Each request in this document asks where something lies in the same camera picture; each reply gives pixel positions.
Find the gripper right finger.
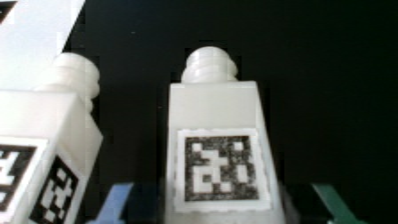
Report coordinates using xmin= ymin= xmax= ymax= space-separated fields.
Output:
xmin=313 ymin=183 xmax=370 ymax=224

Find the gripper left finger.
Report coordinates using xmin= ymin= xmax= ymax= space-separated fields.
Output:
xmin=87 ymin=183 xmax=133 ymax=224

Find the white table leg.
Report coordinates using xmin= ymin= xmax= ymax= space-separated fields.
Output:
xmin=163 ymin=46 xmax=286 ymax=224
xmin=0 ymin=53 xmax=103 ymax=224

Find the white square table top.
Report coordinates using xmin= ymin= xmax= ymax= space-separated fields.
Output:
xmin=0 ymin=0 xmax=85 ymax=90

